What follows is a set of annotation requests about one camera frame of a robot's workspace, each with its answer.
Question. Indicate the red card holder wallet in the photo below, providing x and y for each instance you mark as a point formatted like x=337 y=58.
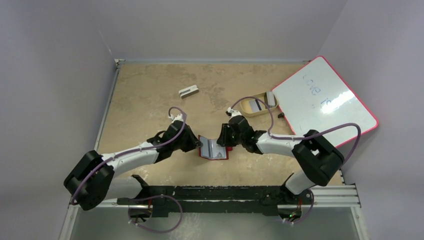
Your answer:
x=224 y=150

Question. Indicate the loose card in tray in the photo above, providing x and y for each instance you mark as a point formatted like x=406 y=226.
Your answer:
x=256 y=105

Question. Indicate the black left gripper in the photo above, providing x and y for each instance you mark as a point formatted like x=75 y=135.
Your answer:
x=194 y=143

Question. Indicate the white grey card reader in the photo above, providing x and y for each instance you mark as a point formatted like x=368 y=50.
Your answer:
x=188 y=91

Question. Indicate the beige oval tray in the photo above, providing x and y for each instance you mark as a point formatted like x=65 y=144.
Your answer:
x=246 y=110

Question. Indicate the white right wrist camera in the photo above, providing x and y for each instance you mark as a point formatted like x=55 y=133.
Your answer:
x=230 y=112

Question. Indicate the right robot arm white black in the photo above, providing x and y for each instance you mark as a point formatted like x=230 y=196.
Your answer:
x=318 y=159

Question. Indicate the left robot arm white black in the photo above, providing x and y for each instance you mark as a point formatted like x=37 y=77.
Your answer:
x=90 y=180

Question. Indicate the stack of white cards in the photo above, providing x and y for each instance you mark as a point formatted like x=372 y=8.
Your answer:
x=270 y=99

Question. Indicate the aluminium table frame rail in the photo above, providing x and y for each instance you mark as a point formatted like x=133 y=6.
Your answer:
x=324 y=196

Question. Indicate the pink-framed whiteboard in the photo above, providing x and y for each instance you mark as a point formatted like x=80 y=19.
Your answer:
x=317 y=98

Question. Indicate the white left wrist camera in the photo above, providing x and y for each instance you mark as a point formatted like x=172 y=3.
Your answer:
x=179 y=117

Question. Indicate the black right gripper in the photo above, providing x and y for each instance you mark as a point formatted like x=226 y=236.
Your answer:
x=226 y=137

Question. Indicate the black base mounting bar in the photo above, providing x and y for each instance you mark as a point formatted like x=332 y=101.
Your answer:
x=158 y=201

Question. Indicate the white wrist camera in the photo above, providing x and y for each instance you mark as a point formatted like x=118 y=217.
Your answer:
x=230 y=112
x=179 y=117

